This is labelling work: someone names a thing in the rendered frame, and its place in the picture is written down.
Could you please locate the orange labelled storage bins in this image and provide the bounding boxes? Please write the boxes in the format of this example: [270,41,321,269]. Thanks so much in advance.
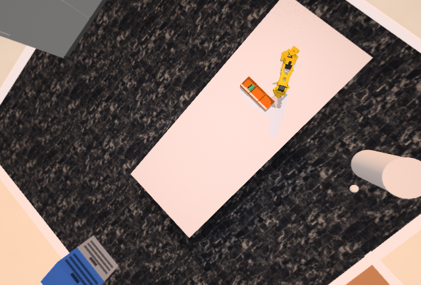
[240,76,275,110]

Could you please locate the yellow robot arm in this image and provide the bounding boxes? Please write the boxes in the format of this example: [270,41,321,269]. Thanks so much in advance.
[275,47,299,95]

